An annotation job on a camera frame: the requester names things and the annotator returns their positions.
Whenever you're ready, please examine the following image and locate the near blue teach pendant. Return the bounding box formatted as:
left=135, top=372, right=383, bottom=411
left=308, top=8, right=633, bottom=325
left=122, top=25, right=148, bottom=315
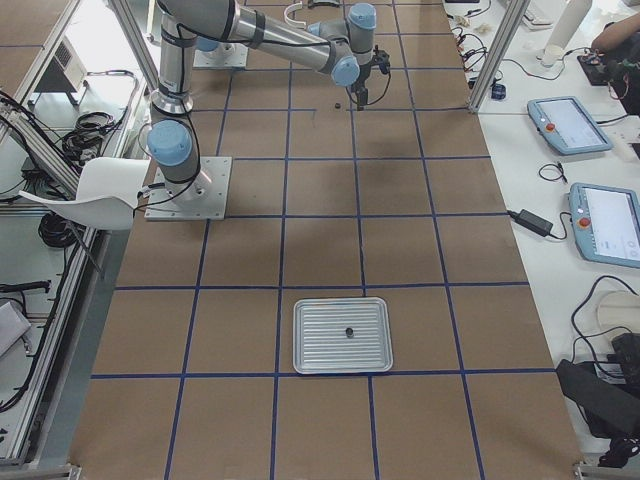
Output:
left=568, top=183, right=639, bottom=268

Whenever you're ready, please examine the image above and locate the aluminium frame post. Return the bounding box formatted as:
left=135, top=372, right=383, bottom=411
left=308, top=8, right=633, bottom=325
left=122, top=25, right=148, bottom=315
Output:
left=468, top=0, right=530, bottom=113

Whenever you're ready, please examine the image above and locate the green curved brake shoe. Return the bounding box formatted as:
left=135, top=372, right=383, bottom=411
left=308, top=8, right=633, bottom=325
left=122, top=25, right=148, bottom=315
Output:
left=307, top=0, right=341, bottom=9

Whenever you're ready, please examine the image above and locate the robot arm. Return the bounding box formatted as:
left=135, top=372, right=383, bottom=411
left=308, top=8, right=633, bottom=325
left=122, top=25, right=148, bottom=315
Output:
left=147, top=1, right=390, bottom=202

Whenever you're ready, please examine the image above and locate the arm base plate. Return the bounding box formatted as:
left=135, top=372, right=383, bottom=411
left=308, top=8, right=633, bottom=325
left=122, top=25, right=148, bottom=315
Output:
left=193, top=38, right=248, bottom=70
left=144, top=156, right=232, bottom=221

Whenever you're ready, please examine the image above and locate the black power adapter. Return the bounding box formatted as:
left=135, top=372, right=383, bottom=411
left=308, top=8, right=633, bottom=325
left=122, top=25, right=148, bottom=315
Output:
left=507, top=209, right=553, bottom=237

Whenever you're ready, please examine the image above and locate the blue checkered pouch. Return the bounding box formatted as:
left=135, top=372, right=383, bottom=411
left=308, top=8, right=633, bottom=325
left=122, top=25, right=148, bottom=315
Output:
left=491, top=83, right=506, bottom=100

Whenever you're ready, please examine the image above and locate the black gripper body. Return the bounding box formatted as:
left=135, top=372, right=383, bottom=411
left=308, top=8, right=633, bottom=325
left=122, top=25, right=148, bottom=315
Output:
left=350, top=45, right=390, bottom=93

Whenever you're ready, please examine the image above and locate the white paper cup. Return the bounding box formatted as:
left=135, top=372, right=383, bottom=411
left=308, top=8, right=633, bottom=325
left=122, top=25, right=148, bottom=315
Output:
left=540, top=44, right=564, bottom=68

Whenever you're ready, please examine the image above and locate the far blue teach pendant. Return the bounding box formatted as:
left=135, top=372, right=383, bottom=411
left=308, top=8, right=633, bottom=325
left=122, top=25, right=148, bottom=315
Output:
left=527, top=96, right=613, bottom=156

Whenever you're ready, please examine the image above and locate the person hand at desk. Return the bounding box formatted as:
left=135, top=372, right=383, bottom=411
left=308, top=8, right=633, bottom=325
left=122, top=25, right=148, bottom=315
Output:
left=591, top=17, right=639, bottom=52

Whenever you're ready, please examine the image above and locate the white curved plastic clip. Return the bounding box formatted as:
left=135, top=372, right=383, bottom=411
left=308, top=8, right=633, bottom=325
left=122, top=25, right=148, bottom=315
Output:
left=283, top=1, right=307, bottom=29

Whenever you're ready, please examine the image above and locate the silver ribbed metal tray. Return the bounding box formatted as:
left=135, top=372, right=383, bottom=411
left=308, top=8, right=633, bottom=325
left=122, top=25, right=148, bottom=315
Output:
left=292, top=297, right=394, bottom=375

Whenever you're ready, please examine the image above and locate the white plastic chair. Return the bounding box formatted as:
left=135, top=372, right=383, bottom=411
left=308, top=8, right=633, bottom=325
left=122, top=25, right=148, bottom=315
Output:
left=19, top=157, right=150, bottom=230

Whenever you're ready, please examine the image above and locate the blue teach pendant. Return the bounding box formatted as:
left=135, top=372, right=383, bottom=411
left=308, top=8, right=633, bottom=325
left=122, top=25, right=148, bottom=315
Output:
left=527, top=96, right=613, bottom=156
left=568, top=183, right=639, bottom=268

